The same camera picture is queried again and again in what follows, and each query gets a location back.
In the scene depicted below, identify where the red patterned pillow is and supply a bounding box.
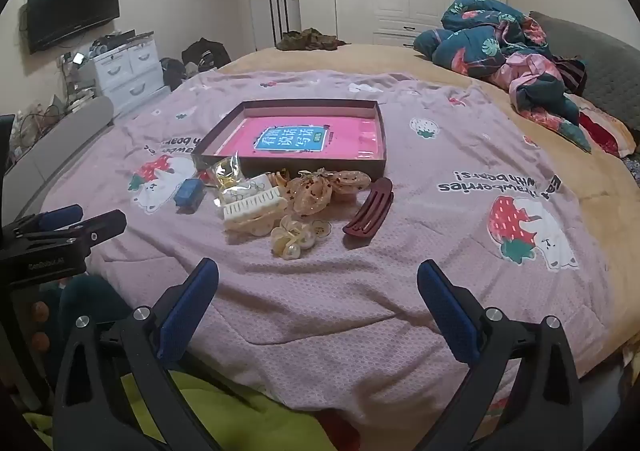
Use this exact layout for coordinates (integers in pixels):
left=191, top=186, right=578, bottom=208
left=565, top=94, right=638, bottom=157

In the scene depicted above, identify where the pearl flower hair clip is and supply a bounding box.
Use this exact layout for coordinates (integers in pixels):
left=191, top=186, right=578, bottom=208
left=270, top=215, right=332, bottom=261

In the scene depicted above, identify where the dark backpack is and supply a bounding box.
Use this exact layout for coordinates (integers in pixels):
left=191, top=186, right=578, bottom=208
left=160, top=57, right=188, bottom=89

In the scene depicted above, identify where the small blue box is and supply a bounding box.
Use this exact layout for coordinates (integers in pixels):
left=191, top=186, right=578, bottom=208
left=174, top=178, right=206, bottom=212

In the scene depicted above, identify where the yellow-green clothing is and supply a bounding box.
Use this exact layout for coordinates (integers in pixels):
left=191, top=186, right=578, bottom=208
left=22, top=371, right=323, bottom=451

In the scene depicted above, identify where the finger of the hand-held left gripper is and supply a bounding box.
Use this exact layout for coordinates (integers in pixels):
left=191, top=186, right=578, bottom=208
left=65, top=210, right=127, bottom=257
left=0, top=204, right=84, bottom=245

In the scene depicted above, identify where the pink printed blanket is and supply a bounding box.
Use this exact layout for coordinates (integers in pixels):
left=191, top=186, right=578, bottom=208
left=40, top=70, right=608, bottom=432

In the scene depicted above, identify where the camouflage clothing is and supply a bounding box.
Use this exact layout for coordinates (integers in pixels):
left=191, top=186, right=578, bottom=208
left=276, top=28, right=347, bottom=52

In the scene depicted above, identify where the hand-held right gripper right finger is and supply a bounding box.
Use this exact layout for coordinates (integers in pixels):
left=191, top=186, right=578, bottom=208
left=416, top=259, right=585, bottom=451

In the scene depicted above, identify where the orange beaded scrunchie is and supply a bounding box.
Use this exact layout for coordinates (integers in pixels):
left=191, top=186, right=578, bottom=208
left=330, top=170, right=372, bottom=202
left=284, top=170, right=333, bottom=217

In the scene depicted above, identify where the pink book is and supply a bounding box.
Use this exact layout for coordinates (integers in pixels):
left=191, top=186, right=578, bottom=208
left=217, top=117, right=386, bottom=162

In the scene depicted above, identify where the teal floral quilt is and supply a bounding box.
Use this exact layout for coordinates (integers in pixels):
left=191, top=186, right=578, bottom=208
left=414, top=0, right=593, bottom=152

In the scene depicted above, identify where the cream hair claw clip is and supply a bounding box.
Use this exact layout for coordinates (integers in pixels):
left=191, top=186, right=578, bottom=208
left=220, top=186, right=288, bottom=233

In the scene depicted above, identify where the tangle of cables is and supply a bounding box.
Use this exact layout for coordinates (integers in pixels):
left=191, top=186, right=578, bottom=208
left=12, top=98, right=68, bottom=152

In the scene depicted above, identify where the black wall television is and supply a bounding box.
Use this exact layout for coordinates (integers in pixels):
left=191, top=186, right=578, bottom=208
left=26, top=0, right=121, bottom=54

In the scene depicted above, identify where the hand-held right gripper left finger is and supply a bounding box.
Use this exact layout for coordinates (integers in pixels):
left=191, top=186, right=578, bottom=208
left=52, top=257, right=221, bottom=451

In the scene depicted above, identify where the grey curved panel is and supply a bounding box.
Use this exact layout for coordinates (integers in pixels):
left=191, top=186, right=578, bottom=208
left=0, top=96, right=115, bottom=222

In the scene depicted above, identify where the white drawer cabinet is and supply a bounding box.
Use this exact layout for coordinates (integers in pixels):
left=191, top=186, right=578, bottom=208
left=90, top=38, right=171, bottom=114

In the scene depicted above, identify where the packet of yellow rings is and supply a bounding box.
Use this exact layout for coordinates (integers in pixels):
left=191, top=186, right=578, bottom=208
left=209, top=156, right=251, bottom=207

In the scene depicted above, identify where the tan spiral hair tie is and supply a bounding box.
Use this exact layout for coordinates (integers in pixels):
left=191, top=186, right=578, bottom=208
left=264, top=169, right=292, bottom=194

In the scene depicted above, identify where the teal clothing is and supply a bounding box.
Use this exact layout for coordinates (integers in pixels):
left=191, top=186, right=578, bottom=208
left=62, top=275, right=133, bottom=329

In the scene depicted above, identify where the brown shallow cardboard box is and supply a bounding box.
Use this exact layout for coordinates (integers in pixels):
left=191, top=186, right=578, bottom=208
left=191, top=100, right=388, bottom=175

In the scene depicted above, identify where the dark clothes heap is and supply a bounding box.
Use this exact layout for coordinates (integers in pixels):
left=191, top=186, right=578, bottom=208
left=181, top=38, right=232, bottom=72

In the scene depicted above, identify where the dark red hair clip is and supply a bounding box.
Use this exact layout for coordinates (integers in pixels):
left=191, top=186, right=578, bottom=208
left=342, top=177, right=394, bottom=249

